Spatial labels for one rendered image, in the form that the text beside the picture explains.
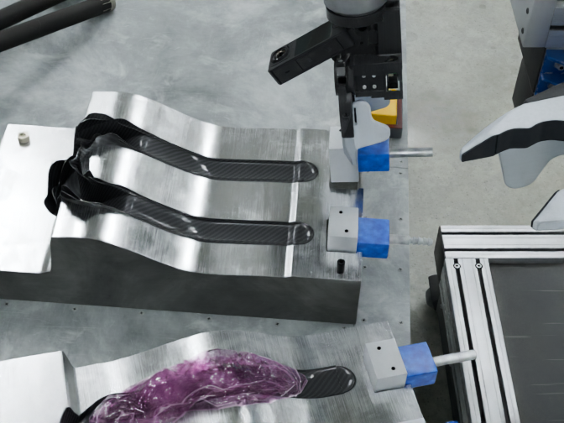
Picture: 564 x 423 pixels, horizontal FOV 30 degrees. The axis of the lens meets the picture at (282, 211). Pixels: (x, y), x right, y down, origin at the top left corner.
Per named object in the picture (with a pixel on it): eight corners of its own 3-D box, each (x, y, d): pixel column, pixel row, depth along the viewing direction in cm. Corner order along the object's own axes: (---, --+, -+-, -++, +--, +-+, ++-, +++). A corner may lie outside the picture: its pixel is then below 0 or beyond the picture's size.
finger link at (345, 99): (353, 142, 127) (349, 73, 124) (341, 143, 128) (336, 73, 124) (355, 127, 132) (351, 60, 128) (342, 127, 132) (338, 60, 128)
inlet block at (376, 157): (431, 157, 139) (431, 123, 135) (433, 180, 135) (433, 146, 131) (332, 159, 140) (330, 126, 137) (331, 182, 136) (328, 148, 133)
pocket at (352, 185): (362, 180, 143) (364, 161, 141) (361, 209, 140) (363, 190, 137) (328, 178, 143) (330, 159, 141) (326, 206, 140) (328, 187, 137)
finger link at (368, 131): (391, 172, 130) (389, 101, 126) (343, 174, 131) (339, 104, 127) (391, 162, 133) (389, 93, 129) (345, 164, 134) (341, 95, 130)
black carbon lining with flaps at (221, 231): (318, 170, 142) (321, 119, 135) (311, 263, 131) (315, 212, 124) (62, 153, 143) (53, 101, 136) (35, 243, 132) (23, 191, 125)
